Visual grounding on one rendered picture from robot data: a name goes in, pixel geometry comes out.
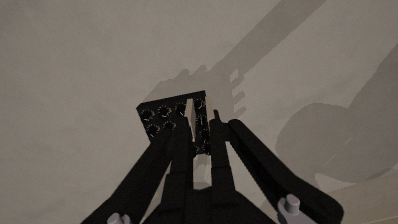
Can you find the black knob box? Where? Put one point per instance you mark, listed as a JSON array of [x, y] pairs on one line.
[[162, 114]]

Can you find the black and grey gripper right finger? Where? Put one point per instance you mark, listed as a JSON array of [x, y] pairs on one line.
[[295, 200]]

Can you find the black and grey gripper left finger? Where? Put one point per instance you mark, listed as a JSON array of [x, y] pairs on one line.
[[130, 201]]

